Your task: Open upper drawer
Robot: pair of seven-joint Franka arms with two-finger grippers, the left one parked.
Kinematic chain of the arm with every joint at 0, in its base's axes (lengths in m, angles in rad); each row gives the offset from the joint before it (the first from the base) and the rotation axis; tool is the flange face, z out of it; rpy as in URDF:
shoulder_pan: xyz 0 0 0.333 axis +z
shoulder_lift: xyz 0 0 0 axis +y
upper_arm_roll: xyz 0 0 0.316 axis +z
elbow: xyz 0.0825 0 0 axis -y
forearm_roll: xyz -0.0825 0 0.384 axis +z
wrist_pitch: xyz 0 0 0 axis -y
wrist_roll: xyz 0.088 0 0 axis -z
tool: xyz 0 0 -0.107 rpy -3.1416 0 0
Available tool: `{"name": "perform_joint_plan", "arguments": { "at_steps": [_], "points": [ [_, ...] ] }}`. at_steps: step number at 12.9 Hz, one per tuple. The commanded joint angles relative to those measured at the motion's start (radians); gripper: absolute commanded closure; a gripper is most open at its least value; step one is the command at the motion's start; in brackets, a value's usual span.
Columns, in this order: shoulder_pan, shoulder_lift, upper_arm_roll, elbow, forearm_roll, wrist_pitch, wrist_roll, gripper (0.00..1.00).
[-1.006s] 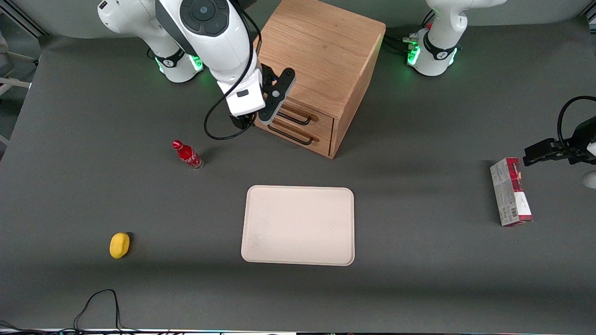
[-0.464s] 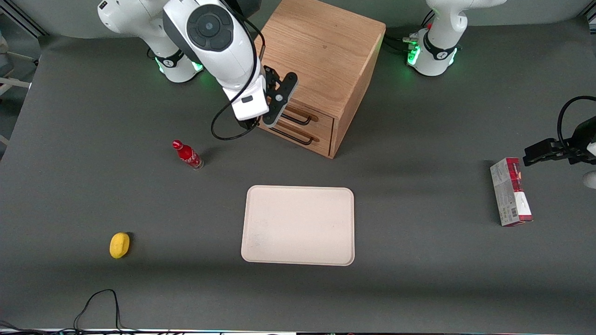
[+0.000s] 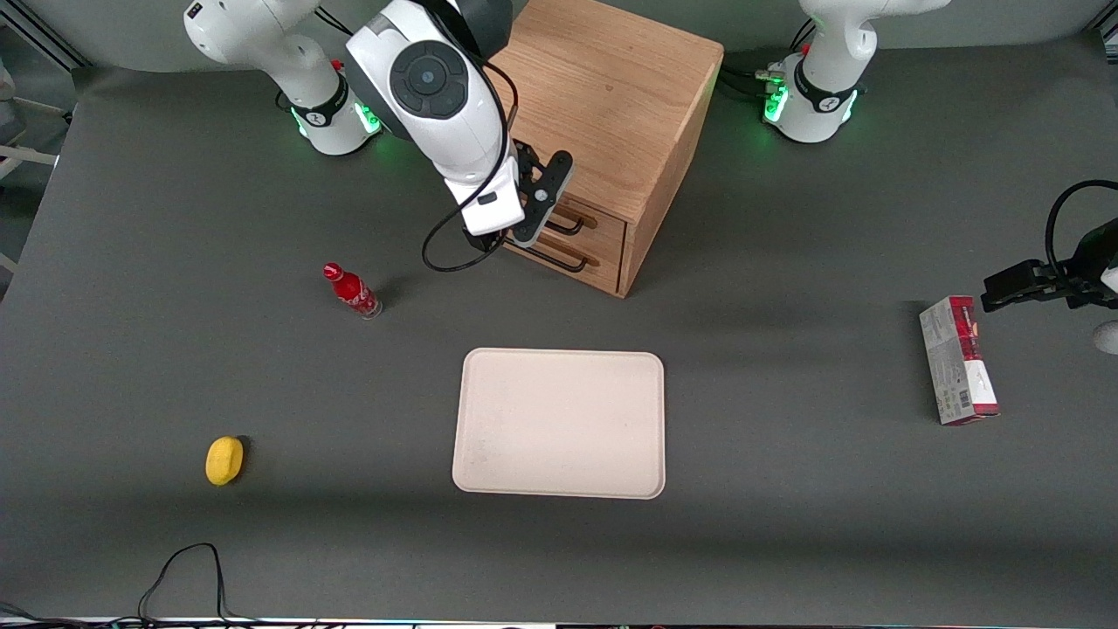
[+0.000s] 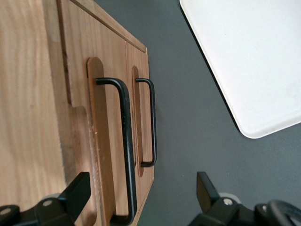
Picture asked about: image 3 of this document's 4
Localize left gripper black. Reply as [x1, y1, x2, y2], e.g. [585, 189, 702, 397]
[981, 218, 1118, 313]

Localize oak wooden drawer cabinet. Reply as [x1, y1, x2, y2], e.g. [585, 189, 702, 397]
[485, 0, 724, 300]

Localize grey and red carton box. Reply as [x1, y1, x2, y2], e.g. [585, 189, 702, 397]
[919, 295, 1001, 426]

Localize red cola bottle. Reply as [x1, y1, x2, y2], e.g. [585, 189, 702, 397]
[322, 261, 383, 321]

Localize beige plastic tray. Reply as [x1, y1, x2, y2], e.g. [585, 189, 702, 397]
[452, 348, 666, 501]

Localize yellow lemon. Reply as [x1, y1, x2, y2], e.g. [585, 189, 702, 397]
[205, 435, 245, 487]

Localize white metal stand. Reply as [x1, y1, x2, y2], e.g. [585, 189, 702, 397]
[0, 140, 60, 176]

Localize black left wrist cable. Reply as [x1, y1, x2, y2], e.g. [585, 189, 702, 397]
[1046, 179, 1118, 273]

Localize black left arm base cables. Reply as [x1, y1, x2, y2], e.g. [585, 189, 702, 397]
[723, 19, 818, 104]

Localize black looped table cable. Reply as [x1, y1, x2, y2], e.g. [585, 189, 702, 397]
[138, 543, 263, 626]

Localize black flat table cable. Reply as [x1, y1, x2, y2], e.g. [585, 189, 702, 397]
[0, 601, 141, 626]

